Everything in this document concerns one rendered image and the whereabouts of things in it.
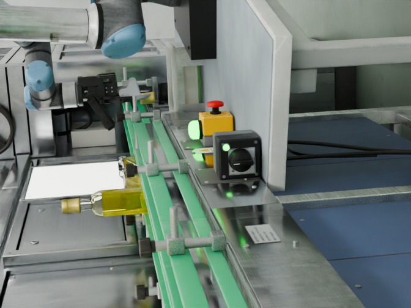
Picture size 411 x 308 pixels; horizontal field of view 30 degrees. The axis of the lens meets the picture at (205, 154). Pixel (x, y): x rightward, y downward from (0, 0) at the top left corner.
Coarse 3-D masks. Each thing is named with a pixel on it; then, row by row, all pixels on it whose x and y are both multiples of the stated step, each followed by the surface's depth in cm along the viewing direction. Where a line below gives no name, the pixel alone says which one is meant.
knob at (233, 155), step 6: (234, 150) 146; (240, 150) 145; (246, 150) 146; (234, 156) 145; (240, 156) 145; (246, 156) 145; (234, 162) 144; (240, 162) 144; (246, 162) 144; (252, 162) 144; (234, 168) 145; (240, 168) 145; (246, 168) 145
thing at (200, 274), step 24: (144, 144) 189; (168, 144) 188; (168, 192) 148; (192, 192) 147; (168, 216) 134; (192, 216) 133; (192, 264) 112; (216, 264) 111; (192, 288) 103; (216, 288) 104
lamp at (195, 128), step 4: (196, 120) 177; (200, 120) 177; (192, 124) 176; (196, 124) 176; (200, 124) 176; (188, 128) 177; (192, 128) 175; (196, 128) 175; (200, 128) 175; (188, 132) 177; (192, 132) 176; (196, 132) 175; (200, 132) 175; (192, 136) 176; (196, 136) 176; (200, 136) 176
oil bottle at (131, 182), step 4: (124, 172) 208; (124, 176) 208; (136, 176) 202; (124, 180) 209; (128, 180) 206; (132, 180) 204; (136, 180) 201; (140, 180) 199; (124, 184) 209; (128, 184) 206; (132, 184) 204; (136, 184) 202; (140, 184) 200
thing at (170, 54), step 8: (168, 48) 234; (168, 56) 235; (168, 64) 235; (168, 72) 236; (176, 72) 221; (168, 80) 236; (176, 80) 221; (168, 88) 237; (176, 88) 222; (168, 96) 238; (176, 96) 222; (176, 104) 222
